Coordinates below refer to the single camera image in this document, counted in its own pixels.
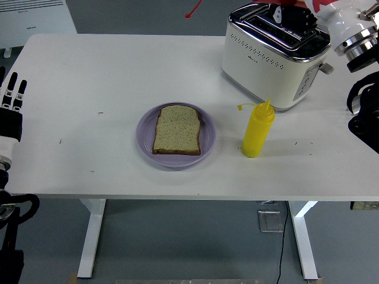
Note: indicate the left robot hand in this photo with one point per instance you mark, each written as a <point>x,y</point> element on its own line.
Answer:
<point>10,124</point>

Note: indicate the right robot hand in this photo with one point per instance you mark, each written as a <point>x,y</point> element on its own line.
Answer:
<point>337,26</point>

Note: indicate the red squeeze bottle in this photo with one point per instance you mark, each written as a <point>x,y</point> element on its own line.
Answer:
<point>290,2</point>

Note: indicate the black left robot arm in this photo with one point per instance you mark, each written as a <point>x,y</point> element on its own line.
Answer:
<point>12,266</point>

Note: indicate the bread slice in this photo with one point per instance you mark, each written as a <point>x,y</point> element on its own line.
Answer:
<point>177,130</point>

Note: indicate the cream two-slot toaster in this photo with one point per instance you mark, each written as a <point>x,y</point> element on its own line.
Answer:
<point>266,68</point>

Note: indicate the white heater appliance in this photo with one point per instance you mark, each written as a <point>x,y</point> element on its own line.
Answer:
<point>35,26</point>

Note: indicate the yellow squeeze bottle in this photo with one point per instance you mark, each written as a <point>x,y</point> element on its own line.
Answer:
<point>257,130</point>

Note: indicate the white table leg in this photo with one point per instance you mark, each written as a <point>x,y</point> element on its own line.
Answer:
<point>305,236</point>
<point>91,236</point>

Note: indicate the brown cardboard piece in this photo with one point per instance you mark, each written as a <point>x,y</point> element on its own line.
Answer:
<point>73,278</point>

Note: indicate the purple round plate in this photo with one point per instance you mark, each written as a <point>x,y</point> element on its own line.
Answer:
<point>207,133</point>

